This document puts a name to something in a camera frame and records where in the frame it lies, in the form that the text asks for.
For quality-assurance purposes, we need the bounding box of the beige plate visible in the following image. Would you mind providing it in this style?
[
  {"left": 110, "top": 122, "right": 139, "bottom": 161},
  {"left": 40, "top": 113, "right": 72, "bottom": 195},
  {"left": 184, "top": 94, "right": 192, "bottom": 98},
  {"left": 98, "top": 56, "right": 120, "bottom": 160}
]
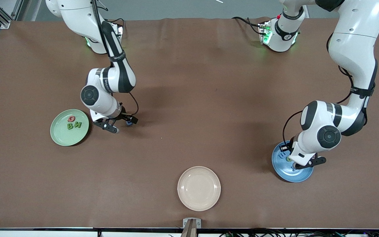
[{"left": 177, "top": 166, "right": 221, "bottom": 212}]

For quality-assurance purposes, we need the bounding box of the aluminium frame profile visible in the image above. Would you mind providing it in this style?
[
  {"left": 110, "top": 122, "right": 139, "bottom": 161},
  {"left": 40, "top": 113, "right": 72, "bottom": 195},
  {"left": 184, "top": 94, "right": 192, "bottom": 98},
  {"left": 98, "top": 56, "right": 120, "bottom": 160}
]
[{"left": 0, "top": 0, "right": 24, "bottom": 29}]

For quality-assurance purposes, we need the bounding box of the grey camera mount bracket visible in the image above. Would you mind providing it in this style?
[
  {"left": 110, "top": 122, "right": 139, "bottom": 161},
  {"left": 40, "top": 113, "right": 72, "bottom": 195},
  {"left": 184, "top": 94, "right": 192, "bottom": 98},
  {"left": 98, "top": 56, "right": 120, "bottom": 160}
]
[{"left": 182, "top": 218, "right": 202, "bottom": 237}]

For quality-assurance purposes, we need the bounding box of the blue plate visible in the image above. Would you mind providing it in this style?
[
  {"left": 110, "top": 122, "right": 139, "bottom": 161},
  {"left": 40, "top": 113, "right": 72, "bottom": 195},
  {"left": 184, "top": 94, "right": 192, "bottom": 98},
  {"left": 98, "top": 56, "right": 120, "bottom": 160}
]
[{"left": 271, "top": 141, "right": 314, "bottom": 183}]

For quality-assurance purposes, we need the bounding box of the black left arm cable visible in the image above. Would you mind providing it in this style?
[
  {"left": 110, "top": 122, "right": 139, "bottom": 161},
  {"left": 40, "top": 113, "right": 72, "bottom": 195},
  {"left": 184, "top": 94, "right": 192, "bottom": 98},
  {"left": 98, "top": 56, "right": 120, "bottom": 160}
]
[{"left": 282, "top": 64, "right": 355, "bottom": 147}]

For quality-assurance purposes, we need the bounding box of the brown table cover mat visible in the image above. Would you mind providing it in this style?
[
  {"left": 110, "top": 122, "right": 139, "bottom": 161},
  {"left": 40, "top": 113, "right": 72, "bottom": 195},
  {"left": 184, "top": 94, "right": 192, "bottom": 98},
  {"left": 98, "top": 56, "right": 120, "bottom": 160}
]
[{"left": 0, "top": 17, "right": 379, "bottom": 229}]

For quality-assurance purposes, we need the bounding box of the light green plate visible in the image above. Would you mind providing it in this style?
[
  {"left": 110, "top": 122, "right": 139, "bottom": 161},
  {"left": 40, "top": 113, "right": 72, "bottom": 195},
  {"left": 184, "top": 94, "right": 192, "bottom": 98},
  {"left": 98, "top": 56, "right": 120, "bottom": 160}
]
[{"left": 50, "top": 109, "right": 90, "bottom": 146}]

